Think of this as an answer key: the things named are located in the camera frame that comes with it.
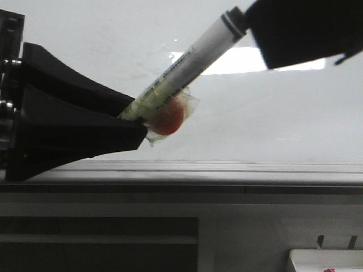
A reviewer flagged white whiteboard marker with tape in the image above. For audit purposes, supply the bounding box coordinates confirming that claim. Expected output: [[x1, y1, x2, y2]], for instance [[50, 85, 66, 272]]
[[118, 6, 247, 143]]

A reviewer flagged white plastic tray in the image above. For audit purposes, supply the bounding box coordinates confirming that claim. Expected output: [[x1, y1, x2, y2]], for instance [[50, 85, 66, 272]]
[[286, 249, 362, 271]]

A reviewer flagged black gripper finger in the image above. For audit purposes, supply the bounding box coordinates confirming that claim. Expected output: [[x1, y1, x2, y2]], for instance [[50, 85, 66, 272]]
[[246, 1, 362, 69]]

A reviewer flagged white whiteboard with aluminium frame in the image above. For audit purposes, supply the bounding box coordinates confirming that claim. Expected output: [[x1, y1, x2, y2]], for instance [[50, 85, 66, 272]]
[[0, 0, 363, 196]]

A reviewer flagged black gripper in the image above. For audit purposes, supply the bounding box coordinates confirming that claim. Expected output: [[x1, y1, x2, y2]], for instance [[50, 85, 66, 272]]
[[1, 10, 147, 181]]

